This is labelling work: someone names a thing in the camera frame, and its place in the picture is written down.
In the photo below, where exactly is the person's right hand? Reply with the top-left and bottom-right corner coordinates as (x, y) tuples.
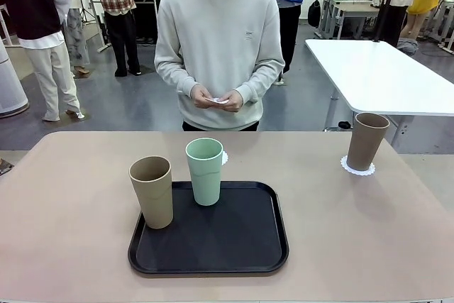
(189, 83), (216, 109)

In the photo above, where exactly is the person's left hand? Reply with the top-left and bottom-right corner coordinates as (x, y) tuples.
(218, 89), (245, 113)

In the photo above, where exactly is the tall brown cup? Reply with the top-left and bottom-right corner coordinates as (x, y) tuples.
(128, 155), (175, 230)
(346, 112), (391, 171)

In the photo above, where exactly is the person's right forearm grey sleeve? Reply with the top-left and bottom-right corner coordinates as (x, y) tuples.
(154, 56), (200, 99)

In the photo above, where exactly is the person's left forearm grey sleeve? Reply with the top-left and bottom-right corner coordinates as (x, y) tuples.
(233, 56), (286, 106)

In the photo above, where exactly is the person in grey sweatshirt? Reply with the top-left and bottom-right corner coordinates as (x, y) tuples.
(153, 0), (286, 132)

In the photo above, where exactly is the tall mint green cup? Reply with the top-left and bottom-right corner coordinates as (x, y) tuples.
(185, 138), (224, 207)

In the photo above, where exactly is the black bag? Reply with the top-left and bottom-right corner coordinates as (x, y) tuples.
(307, 0), (322, 28)

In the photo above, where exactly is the black plastic serving tray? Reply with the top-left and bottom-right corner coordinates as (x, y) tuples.
(127, 180), (290, 275)

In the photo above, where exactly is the person in patterned trousers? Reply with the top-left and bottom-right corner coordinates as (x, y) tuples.
(52, 0), (92, 77)

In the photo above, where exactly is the grey background desk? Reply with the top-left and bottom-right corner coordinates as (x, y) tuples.
(319, 0), (380, 40)

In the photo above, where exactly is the white table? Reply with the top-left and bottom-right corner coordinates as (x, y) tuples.
(304, 38), (454, 155)

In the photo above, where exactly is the black tripod pole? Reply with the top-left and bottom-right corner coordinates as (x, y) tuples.
(372, 0), (405, 43)

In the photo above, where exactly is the white cylindrical air purifier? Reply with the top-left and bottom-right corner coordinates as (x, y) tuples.
(0, 38), (29, 116)

